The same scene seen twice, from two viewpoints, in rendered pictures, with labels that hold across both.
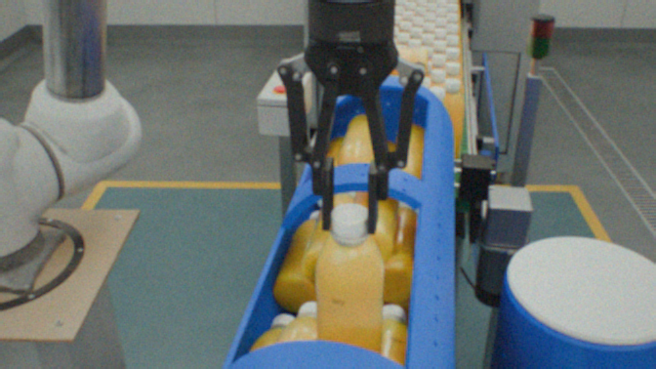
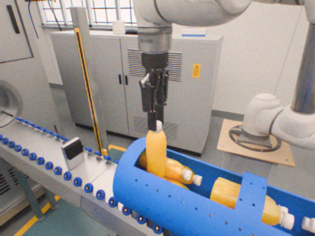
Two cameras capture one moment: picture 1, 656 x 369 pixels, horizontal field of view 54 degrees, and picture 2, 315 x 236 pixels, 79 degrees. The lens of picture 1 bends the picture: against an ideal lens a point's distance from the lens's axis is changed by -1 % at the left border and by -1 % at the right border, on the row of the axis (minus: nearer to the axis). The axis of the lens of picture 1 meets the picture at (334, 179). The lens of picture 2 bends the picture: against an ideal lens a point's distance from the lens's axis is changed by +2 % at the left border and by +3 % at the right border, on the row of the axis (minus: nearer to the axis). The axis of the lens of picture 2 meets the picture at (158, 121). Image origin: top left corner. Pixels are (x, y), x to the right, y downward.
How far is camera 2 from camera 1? 0.92 m
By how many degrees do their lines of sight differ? 92
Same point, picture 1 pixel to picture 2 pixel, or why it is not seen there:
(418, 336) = (146, 175)
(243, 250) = not seen: outside the picture
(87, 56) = (298, 95)
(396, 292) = not seen: hidden behind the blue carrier
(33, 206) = (258, 126)
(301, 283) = not seen: hidden behind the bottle
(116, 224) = (282, 159)
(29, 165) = (265, 116)
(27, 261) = (248, 137)
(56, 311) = (229, 146)
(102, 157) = (288, 134)
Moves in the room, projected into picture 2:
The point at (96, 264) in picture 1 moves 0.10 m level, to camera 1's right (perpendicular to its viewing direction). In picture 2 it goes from (254, 154) to (255, 166)
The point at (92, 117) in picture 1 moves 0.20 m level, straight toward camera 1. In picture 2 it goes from (289, 117) to (245, 117)
